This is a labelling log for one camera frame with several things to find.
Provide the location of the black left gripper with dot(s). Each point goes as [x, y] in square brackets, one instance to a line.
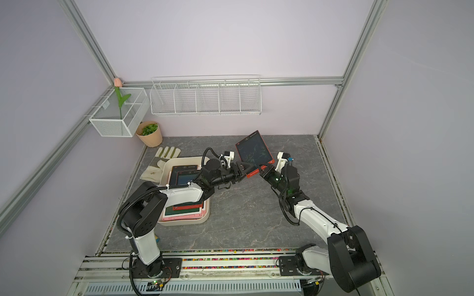
[238, 171]

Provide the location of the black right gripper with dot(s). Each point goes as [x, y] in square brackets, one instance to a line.
[263, 172]

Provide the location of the small red writing tablet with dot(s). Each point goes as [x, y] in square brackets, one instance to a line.
[253, 150]

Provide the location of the large red writing tablet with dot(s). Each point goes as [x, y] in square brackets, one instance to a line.
[181, 175]

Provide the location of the cream plastic storage tray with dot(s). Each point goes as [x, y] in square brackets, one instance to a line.
[164, 180]

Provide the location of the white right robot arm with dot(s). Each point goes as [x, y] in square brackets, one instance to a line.
[348, 258]

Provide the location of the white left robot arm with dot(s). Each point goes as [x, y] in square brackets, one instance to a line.
[139, 214]

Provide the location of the pink writing tablet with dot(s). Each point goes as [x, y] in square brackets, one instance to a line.
[185, 211]

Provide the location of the white writing tablet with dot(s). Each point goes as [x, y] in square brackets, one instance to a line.
[170, 215]

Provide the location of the beige work glove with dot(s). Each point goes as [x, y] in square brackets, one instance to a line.
[154, 171]

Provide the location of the potted green plant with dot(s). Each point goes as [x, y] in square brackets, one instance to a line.
[149, 133]

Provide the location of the artificial pink tulip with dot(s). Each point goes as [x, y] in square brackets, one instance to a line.
[121, 99]

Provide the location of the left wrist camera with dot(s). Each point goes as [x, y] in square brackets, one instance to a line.
[227, 158]

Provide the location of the white wire wall shelf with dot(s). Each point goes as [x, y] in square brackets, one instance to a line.
[206, 95]

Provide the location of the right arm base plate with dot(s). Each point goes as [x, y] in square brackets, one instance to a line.
[294, 265]

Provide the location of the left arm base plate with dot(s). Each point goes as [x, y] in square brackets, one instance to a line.
[170, 267]

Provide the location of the white mesh wall box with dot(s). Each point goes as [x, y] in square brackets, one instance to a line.
[106, 119]

